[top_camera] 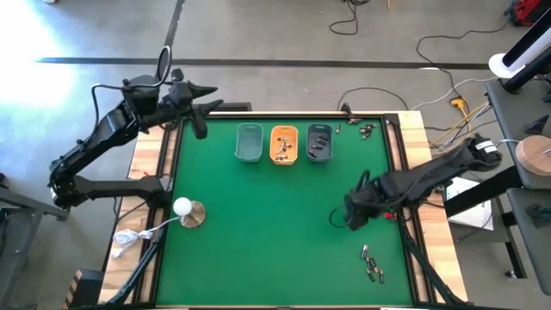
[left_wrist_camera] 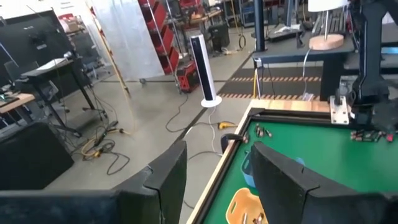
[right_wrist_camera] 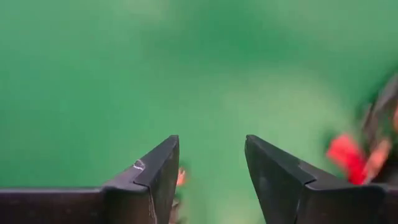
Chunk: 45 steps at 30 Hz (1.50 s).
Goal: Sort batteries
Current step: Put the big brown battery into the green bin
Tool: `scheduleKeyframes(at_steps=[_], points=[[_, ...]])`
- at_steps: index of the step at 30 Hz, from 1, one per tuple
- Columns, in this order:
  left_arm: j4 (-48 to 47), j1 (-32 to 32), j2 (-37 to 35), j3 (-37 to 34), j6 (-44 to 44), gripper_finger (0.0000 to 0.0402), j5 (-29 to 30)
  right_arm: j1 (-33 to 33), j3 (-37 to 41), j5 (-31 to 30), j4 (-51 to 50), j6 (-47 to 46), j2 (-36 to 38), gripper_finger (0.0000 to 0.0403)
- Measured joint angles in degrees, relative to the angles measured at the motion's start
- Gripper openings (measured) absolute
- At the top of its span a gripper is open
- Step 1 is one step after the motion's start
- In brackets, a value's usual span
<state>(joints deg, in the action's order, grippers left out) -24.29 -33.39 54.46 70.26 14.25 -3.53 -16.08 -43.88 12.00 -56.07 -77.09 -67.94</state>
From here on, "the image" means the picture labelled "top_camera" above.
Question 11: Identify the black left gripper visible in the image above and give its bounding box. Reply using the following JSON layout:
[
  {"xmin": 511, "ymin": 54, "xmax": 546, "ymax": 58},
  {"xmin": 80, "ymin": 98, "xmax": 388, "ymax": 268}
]
[{"xmin": 165, "ymin": 68, "xmax": 224, "ymax": 140}]

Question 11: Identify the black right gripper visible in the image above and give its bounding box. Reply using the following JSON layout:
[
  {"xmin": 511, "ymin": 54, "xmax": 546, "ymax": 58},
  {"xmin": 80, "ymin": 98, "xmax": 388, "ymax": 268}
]
[{"xmin": 344, "ymin": 171, "xmax": 383, "ymax": 232}]

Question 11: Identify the slate blue plastic bin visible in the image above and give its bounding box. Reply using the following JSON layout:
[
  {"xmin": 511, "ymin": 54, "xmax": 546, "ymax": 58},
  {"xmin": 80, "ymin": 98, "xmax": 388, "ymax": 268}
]
[{"xmin": 306, "ymin": 122, "xmax": 336, "ymax": 163}]

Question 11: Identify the teal plastic bin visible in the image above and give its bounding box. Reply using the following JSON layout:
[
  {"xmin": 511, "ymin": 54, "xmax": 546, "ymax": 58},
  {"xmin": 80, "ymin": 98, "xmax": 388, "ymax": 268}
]
[{"xmin": 234, "ymin": 122, "xmax": 264, "ymax": 164}]

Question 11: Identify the orange plastic bin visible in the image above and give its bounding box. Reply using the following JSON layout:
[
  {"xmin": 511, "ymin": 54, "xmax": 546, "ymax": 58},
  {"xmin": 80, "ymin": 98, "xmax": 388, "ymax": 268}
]
[{"xmin": 269, "ymin": 125, "xmax": 300, "ymax": 166}]

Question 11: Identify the black flat floor box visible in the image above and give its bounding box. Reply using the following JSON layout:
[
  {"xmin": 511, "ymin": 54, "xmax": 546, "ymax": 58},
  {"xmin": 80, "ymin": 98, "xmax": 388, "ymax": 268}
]
[{"xmin": 221, "ymin": 102, "xmax": 253, "ymax": 113}]

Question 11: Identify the black table clamp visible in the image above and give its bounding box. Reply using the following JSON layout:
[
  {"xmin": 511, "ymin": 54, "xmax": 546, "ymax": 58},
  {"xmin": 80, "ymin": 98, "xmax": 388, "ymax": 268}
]
[{"xmin": 341, "ymin": 102, "xmax": 357, "ymax": 125}]

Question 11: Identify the white paper sheet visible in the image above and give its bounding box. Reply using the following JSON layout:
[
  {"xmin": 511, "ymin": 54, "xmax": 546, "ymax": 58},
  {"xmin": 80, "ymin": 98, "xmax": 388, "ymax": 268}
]
[{"xmin": 445, "ymin": 176, "xmax": 495, "ymax": 233}]

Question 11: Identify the white bulb brass lamp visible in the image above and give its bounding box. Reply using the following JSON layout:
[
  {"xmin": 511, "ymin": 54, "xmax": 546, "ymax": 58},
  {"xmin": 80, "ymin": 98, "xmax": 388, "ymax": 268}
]
[{"xmin": 172, "ymin": 196, "xmax": 207, "ymax": 229}]

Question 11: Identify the black support beam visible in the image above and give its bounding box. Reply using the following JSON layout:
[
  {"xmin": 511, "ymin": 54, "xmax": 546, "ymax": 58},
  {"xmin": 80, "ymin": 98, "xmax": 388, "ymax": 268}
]
[{"xmin": 443, "ymin": 165, "xmax": 524, "ymax": 219}]

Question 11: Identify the grey side table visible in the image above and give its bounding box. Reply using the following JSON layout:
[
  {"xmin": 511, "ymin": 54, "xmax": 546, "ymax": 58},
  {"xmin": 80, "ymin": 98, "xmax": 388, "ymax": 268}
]
[
  {"xmin": 506, "ymin": 187, "xmax": 551, "ymax": 298},
  {"xmin": 485, "ymin": 78, "xmax": 551, "ymax": 190}
]

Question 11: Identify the round wooden disc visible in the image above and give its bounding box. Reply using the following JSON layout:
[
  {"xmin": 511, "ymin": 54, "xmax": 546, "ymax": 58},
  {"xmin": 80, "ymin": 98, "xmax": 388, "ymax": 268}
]
[{"xmin": 515, "ymin": 134, "xmax": 551, "ymax": 177}]

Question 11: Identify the black crumpled object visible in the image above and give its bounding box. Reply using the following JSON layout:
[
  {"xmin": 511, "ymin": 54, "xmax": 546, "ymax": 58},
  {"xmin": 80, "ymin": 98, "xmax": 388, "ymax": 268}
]
[{"xmin": 523, "ymin": 201, "xmax": 551, "ymax": 229}]

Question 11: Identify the black wedge object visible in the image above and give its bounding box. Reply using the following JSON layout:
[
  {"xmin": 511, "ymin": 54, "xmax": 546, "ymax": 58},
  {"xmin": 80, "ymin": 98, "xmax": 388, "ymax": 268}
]
[{"xmin": 523, "ymin": 114, "xmax": 551, "ymax": 135}]

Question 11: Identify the white tower stand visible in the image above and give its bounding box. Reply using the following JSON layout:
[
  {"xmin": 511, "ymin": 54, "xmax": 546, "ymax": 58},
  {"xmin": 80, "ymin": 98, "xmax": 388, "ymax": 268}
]
[{"xmin": 488, "ymin": 19, "xmax": 551, "ymax": 80}]

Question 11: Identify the grey metal cart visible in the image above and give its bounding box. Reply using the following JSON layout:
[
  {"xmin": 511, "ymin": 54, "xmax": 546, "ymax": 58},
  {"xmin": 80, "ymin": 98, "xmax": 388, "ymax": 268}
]
[{"xmin": 0, "ymin": 171, "xmax": 71, "ymax": 310}]

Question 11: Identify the black pole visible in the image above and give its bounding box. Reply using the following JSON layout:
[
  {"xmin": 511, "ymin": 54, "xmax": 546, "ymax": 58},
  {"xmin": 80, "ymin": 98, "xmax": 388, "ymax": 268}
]
[{"xmin": 503, "ymin": 46, "xmax": 551, "ymax": 94}]

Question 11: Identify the black orange striped box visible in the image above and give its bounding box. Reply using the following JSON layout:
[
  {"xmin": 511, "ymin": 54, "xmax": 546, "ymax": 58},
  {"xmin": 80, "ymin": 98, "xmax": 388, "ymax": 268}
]
[{"xmin": 63, "ymin": 269, "xmax": 105, "ymax": 310}]

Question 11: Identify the red toolbox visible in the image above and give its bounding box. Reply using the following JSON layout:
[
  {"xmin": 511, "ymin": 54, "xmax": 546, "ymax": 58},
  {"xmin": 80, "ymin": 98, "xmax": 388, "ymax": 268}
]
[{"xmin": 504, "ymin": 0, "xmax": 546, "ymax": 28}]

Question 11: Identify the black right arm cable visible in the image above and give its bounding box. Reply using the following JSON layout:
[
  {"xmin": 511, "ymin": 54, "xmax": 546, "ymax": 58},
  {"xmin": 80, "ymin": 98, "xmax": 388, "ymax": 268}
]
[{"xmin": 328, "ymin": 205, "xmax": 350, "ymax": 230}]

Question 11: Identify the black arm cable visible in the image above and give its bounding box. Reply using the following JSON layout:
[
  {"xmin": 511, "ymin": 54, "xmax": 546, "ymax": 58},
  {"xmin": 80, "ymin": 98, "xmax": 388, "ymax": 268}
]
[
  {"xmin": 90, "ymin": 44, "xmax": 173, "ymax": 127},
  {"xmin": 328, "ymin": 205, "xmax": 350, "ymax": 230}
]

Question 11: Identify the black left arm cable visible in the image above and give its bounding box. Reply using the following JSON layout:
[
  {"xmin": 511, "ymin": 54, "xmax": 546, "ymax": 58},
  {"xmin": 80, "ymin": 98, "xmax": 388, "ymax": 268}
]
[{"xmin": 90, "ymin": 44, "xmax": 173, "ymax": 127}]

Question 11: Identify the black metal rig frame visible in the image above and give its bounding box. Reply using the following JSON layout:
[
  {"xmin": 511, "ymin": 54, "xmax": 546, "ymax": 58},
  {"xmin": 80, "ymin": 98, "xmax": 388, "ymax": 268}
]
[{"xmin": 105, "ymin": 110, "xmax": 469, "ymax": 309}]

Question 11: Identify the black looped floor cable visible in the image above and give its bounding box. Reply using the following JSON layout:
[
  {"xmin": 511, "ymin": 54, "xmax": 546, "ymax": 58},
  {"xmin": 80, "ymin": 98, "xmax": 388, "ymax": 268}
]
[{"xmin": 337, "ymin": 86, "xmax": 410, "ymax": 112}]

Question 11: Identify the yellow extension cord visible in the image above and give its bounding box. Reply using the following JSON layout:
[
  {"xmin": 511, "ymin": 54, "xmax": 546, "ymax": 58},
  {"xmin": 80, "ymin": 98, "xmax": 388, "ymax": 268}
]
[{"xmin": 430, "ymin": 97, "xmax": 490, "ymax": 150}]

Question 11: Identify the white floor cable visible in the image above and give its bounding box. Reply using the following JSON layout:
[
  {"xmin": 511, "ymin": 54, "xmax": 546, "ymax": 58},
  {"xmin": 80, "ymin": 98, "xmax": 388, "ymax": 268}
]
[{"xmin": 411, "ymin": 76, "xmax": 500, "ymax": 112}]

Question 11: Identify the white lamp cable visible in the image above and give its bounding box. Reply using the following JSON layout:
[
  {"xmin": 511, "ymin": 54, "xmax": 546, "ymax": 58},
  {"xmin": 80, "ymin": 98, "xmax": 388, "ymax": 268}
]
[{"xmin": 111, "ymin": 216, "xmax": 181, "ymax": 259}]

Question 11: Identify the black coiled floor cable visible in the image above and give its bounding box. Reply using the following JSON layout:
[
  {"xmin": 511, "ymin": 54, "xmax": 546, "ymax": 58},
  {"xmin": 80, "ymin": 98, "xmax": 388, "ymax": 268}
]
[{"xmin": 328, "ymin": 0, "xmax": 372, "ymax": 36}]

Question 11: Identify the long black floor cable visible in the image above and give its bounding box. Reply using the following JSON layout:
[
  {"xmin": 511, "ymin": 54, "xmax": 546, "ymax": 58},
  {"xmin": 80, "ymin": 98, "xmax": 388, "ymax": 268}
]
[{"xmin": 415, "ymin": 20, "xmax": 513, "ymax": 101}]

